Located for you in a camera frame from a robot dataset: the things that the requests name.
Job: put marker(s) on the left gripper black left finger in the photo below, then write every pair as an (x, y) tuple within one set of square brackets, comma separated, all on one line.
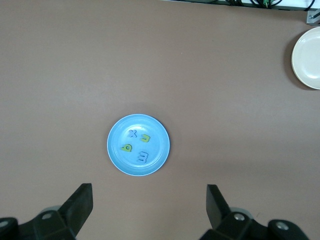
[(75, 212)]

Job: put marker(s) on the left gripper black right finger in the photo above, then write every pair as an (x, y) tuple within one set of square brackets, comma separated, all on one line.
[(220, 215)]

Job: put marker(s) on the green letter p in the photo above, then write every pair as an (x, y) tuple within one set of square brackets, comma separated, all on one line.
[(123, 149)]

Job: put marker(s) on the blue letter m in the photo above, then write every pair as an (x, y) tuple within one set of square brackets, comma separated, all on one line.
[(146, 157)]

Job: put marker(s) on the blue letter x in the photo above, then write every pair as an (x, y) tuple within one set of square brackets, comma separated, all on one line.
[(132, 134)]

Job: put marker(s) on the green letter u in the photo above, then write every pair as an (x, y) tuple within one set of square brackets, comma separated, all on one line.
[(146, 141)]

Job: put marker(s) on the blue round plate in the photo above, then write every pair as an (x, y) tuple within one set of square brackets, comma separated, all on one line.
[(117, 132)]

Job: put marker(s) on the brown table cover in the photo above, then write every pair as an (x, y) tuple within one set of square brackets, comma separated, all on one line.
[(75, 75)]

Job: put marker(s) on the cream round plate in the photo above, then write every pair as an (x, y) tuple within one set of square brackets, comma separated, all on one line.
[(310, 57)]

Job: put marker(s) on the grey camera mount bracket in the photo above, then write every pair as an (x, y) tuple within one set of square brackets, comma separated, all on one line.
[(312, 18)]

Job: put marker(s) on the white table edge rail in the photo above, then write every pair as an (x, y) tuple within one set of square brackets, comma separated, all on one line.
[(287, 7)]

